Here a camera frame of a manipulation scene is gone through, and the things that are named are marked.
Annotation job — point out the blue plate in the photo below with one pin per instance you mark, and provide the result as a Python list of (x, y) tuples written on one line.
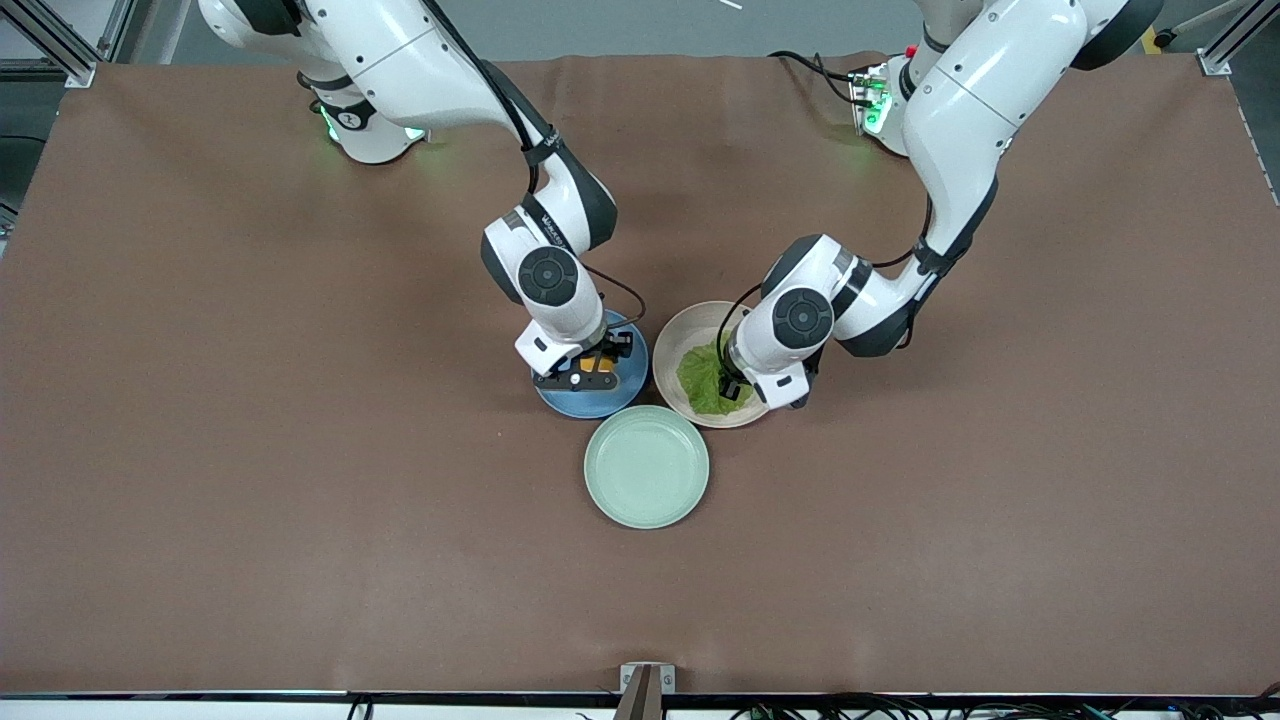
[(600, 403)]

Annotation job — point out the yellow lemon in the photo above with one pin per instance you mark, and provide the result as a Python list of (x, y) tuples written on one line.
[(597, 365)]

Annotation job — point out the brown table cover sheet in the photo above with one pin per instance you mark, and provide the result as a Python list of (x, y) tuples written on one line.
[(300, 500)]

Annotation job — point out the green lettuce leaf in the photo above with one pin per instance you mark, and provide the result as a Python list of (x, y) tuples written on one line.
[(700, 385)]

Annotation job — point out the metal table edge bracket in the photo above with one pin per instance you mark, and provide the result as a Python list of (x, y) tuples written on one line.
[(647, 690)]

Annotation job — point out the light green plate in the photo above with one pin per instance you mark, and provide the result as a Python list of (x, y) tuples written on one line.
[(647, 467)]

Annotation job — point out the aluminium frame post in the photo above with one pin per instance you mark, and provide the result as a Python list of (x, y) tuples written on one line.
[(60, 50), (1213, 62)]

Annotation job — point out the beige plate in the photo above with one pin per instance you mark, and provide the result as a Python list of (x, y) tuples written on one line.
[(690, 335)]

